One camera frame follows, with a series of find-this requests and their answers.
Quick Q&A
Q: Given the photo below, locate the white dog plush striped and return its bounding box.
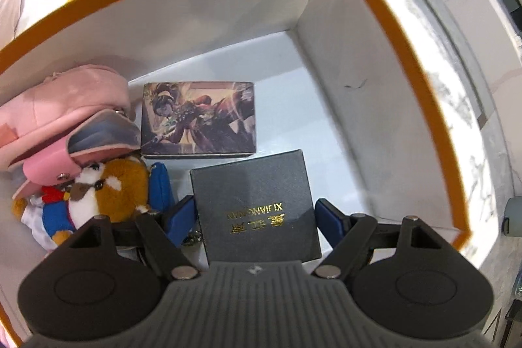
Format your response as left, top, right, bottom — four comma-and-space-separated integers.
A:
181, 229, 203, 247

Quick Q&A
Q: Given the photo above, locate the brown dog plush blue outfit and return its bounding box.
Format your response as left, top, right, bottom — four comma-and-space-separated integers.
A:
11, 155, 175, 252

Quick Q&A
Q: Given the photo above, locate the pink mini backpack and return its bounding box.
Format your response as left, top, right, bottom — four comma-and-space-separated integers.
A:
1, 65, 130, 171

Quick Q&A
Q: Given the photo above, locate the orange cardboard storage box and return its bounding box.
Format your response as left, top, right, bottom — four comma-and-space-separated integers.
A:
0, 0, 475, 348

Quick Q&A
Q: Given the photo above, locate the pink embossed wallet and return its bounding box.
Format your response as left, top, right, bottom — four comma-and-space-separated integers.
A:
8, 110, 141, 200

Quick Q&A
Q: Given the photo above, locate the illustrated card box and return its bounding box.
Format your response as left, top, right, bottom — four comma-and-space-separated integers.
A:
141, 81, 256, 158

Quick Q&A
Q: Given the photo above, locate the black box gold lettering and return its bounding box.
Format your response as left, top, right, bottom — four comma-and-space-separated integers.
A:
190, 150, 321, 263

